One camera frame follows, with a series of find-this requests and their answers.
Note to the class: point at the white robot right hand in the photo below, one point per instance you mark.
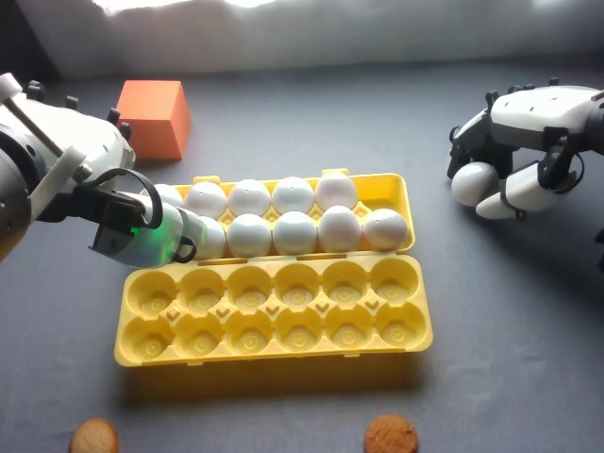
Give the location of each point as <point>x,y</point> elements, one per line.
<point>533,113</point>

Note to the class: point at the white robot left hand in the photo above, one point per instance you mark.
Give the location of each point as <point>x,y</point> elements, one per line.
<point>94,137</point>

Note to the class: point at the white toy egg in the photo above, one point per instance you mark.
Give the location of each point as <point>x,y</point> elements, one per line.
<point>292,193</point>
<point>205,198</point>
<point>335,189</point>
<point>340,229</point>
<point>213,236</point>
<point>295,232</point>
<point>384,229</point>
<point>474,184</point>
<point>169,193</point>
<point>249,196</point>
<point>249,236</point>

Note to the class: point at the yellow egg carton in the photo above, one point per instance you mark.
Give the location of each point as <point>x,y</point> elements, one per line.
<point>271,311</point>

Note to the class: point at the orange cube block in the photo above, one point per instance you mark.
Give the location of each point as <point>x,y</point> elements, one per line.
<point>151,118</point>

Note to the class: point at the white fabric sheet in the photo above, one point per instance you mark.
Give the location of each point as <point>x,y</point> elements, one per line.
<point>330,33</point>

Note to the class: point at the grey table cloth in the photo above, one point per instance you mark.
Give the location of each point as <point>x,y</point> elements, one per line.
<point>495,330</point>

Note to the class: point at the round tan biscuit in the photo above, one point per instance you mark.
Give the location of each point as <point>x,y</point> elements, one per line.
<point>94,438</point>

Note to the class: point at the round brown biscuit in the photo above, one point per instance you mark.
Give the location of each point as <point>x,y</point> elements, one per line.
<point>390,435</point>

